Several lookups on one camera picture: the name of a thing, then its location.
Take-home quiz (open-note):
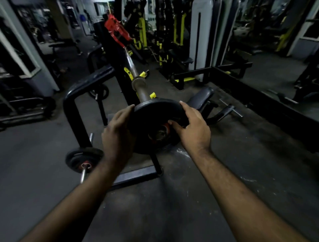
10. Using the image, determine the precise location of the black bench base frame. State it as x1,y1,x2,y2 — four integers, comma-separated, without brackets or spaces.
201,98,243,125

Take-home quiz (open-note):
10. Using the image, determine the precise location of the large black weight plate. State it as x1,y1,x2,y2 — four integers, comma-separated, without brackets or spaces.
128,98,189,155

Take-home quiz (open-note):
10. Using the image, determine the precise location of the white framed wall mirror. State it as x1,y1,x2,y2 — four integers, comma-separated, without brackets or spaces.
0,0,41,79

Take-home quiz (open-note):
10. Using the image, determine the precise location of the black bench press rack frame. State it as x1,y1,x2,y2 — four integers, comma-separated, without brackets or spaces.
63,65,163,186

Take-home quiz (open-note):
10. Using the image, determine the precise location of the chrome plate storage peg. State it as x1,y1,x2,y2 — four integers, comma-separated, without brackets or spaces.
79,163,88,184

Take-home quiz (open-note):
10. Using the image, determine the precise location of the red barbell end plate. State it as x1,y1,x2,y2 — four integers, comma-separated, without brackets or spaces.
104,14,133,48

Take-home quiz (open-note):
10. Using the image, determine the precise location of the person's left hand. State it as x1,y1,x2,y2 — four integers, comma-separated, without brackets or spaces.
101,104,136,170

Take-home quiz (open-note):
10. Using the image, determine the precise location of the dumbbell rack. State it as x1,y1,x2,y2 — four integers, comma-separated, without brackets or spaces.
0,82,57,131

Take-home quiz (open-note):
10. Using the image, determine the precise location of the black padded bench seat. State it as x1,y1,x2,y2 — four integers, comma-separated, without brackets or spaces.
186,86,215,110

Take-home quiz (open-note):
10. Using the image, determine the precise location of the yellow and black gym machine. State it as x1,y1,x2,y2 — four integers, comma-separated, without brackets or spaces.
124,0,148,51

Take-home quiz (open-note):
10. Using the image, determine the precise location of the black floor frame rail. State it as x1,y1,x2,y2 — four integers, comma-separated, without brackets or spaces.
171,62,319,152

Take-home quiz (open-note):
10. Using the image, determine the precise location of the yellow and black cable machine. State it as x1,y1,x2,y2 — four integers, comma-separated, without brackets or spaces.
155,0,194,66

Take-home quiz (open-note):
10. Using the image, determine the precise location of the small black weight plate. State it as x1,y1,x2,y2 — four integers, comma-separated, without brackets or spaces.
65,147,104,174

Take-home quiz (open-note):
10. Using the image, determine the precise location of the steel barbell bar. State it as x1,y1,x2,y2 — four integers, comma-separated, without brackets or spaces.
124,47,151,103

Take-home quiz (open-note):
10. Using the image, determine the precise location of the white machine shroud column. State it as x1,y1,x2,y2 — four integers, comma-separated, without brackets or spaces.
188,0,214,75

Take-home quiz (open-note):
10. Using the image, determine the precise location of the person's left forearm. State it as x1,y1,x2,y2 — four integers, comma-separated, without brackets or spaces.
19,160,126,242

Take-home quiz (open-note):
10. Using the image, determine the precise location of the black weight plate with holes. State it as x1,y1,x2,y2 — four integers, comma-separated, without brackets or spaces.
88,83,110,101

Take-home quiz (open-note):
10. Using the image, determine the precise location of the yellow bar catch hook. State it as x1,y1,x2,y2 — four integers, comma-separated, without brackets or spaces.
124,67,150,81

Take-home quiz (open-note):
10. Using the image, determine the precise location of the person's right forearm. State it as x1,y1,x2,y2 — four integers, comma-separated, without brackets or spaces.
189,148,311,242

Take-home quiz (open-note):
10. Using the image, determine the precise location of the person's right hand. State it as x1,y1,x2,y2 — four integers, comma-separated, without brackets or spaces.
168,101,212,156

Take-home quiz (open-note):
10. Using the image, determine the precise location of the black flat bench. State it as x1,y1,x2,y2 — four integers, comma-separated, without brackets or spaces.
48,39,83,56

